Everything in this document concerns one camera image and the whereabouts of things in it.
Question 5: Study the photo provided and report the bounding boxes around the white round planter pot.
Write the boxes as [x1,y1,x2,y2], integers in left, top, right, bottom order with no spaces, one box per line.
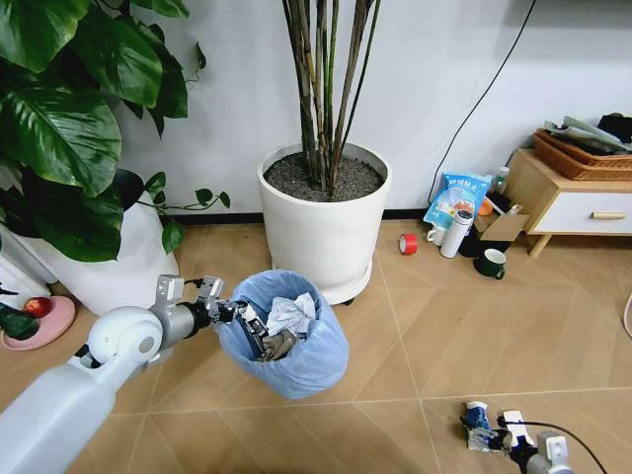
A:
[257,141,393,293]

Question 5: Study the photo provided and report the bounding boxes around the black item in basket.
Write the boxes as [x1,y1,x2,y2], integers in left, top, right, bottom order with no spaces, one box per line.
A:
[595,112,632,145]

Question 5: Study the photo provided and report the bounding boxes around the red apple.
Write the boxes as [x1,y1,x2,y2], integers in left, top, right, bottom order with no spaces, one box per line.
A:
[23,296,52,318]

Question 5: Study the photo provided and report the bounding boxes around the white wheeled plant tray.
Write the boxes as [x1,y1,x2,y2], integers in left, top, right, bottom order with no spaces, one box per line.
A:
[269,256,373,306]

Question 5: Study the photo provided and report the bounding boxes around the crumpled white paper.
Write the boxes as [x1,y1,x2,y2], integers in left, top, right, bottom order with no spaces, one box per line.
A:
[266,291,318,338]

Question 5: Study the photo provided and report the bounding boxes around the grey folded papers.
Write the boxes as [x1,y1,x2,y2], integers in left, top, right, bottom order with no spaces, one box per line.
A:
[541,115,632,155]

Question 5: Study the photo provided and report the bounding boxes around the brown wicker basket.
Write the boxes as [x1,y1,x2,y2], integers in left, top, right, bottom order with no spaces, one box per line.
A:
[531,127,632,182]

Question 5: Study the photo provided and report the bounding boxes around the pink round object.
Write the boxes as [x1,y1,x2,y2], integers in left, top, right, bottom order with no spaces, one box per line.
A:
[618,289,632,340]

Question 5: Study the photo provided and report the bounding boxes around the black wall cable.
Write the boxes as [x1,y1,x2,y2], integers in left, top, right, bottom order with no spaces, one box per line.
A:
[427,0,538,210]

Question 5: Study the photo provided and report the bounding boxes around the blue and silver wrapper trash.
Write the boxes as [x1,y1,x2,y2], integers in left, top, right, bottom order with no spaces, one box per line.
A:
[461,400,497,452]

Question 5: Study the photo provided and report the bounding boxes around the trash bin with blue bag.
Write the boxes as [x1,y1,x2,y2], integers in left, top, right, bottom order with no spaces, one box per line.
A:
[216,269,351,402]

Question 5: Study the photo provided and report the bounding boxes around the dark green mug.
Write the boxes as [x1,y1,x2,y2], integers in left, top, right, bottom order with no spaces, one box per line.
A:
[474,247,508,281]

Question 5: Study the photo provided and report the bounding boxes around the white ribbed object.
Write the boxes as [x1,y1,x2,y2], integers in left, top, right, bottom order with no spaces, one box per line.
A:
[0,230,56,298]

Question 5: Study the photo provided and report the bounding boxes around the large green leafy plant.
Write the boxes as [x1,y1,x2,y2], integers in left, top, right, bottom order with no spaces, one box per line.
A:
[0,0,232,264]

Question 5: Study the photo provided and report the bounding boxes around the white thermos bottle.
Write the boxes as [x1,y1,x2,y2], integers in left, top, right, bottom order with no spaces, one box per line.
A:
[439,207,474,259]

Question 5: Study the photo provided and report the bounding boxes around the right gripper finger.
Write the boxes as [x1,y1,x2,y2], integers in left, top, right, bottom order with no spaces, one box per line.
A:
[469,434,506,453]
[461,413,502,437]

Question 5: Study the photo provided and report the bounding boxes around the crumpled grey-brown trash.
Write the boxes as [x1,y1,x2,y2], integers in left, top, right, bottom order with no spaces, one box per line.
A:
[257,329,299,363]

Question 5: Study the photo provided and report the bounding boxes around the black robot wrist cable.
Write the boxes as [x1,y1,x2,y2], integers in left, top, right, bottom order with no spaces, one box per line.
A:
[520,420,614,474]

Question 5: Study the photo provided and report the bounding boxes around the white tapered plant pot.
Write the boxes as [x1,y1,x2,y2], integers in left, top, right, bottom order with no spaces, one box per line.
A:
[28,169,182,318]

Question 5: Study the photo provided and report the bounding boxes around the tall bamboo-like plant stems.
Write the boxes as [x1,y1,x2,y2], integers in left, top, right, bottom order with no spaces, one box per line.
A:
[279,0,384,199]

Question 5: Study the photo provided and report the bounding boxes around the blue and white bag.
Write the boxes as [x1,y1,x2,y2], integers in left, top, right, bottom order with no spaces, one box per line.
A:
[423,171,494,231]

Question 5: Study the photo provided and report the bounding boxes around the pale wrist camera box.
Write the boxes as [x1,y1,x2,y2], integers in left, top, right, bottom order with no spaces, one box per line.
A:
[501,409,536,446]
[196,276,225,300]

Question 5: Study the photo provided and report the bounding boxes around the pink round plate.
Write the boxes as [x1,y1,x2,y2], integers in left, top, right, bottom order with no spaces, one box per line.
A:
[0,294,78,353]

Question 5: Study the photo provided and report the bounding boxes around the wooden cabinet with white drawer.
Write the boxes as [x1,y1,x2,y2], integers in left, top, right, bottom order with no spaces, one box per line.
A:
[504,147,632,258]

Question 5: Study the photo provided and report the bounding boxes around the dark green item on plate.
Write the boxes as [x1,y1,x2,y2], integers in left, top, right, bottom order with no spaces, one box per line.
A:
[0,301,41,342]

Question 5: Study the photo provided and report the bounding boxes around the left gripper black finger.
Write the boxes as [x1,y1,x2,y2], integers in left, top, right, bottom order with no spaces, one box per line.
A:
[225,300,271,360]

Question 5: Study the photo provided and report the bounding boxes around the brown cardboard box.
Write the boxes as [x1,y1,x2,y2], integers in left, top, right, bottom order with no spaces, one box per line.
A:
[472,191,530,244]

